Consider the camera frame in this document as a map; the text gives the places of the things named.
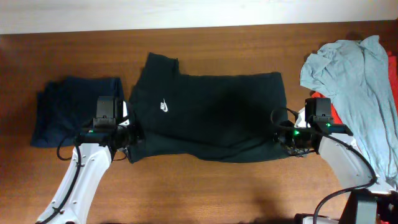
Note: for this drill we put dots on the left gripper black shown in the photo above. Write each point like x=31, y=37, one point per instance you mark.
x=138, y=134

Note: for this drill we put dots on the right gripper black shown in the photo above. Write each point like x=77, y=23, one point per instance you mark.
x=282, y=134

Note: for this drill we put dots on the black t-shirt with white logo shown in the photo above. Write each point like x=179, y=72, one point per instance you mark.
x=214, y=118

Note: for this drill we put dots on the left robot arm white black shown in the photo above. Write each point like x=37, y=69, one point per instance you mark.
x=111, y=130

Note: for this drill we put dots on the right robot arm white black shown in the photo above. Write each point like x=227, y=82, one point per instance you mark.
x=370, y=199

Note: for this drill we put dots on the folded navy blue garment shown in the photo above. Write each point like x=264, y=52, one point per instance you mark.
x=64, y=106

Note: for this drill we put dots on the grey t-shirt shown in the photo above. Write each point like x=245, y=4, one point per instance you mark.
x=353, y=74

